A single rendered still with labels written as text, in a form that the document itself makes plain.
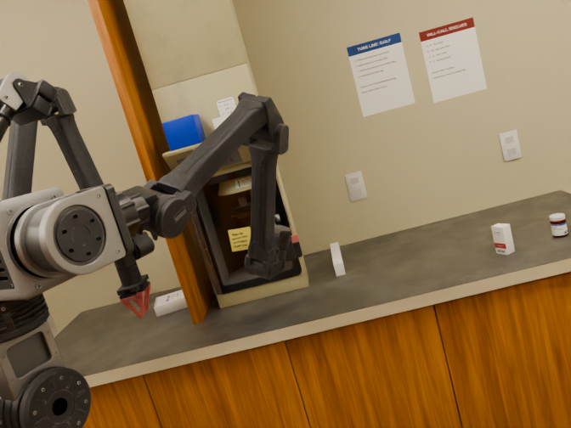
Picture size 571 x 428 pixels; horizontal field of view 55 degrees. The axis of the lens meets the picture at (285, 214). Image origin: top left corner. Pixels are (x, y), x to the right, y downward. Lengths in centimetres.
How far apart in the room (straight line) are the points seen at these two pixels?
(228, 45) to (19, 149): 72
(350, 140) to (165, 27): 85
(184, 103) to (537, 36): 137
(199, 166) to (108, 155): 131
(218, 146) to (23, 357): 54
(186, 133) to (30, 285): 91
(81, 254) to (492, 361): 128
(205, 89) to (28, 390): 107
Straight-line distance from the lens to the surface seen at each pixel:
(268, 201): 136
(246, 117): 119
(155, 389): 182
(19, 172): 146
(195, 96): 183
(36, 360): 118
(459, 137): 231
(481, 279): 166
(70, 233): 88
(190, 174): 107
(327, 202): 227
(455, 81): 230
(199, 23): 184
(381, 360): 172
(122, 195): 97
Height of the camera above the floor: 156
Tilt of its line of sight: 11 degrees down
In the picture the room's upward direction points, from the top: 16 degrees counter-clockwise
